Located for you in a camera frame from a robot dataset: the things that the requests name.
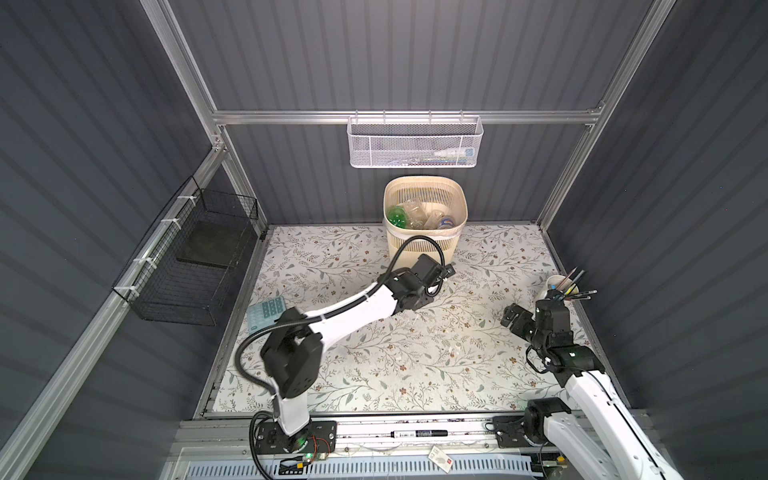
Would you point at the green sprite bottle yellow cap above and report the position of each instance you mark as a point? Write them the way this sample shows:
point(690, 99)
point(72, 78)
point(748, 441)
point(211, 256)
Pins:
point(398, 217)

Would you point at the beige slatted waste bin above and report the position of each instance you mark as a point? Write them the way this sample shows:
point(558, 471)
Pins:
point(435, 192)

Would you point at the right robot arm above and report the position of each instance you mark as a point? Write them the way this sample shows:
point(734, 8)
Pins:
point(623, 450)

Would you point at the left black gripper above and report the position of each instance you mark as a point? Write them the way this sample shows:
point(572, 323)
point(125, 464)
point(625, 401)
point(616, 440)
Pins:
point(426, 297)

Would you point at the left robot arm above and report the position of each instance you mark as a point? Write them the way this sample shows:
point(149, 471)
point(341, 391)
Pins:
point(285, 357)

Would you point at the black wire basket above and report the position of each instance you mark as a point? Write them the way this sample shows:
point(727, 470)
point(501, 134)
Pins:
point(192, 271)

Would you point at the black marker on rail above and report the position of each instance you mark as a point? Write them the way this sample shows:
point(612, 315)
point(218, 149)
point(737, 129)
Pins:
point(422, 433)

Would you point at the white tube in basket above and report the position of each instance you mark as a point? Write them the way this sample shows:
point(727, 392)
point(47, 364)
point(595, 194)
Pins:
point(464, 154)

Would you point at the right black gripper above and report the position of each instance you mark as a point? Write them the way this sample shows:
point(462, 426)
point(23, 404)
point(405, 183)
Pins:
point(525, 316)

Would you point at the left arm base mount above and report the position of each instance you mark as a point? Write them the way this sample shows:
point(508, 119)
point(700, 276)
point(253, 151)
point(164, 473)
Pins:
point(316, 437)

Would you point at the white tag card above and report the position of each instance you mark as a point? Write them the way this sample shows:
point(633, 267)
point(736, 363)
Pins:
point(440, 459)

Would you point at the white pen cup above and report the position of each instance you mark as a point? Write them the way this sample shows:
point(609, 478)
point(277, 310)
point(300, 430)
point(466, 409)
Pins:
point(559, 287)

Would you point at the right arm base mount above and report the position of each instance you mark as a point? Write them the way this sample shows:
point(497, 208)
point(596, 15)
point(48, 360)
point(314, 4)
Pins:
point(515, 431)

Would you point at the blue label water bottle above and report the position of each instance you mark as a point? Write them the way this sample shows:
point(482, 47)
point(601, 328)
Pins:
point(446, 222)

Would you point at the white wire mesh basket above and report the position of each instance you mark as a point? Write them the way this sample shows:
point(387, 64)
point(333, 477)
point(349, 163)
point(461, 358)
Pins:
point(408, 142)

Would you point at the large clear unlabeled bottle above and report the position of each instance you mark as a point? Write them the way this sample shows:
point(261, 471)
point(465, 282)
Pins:
point(415, 213)

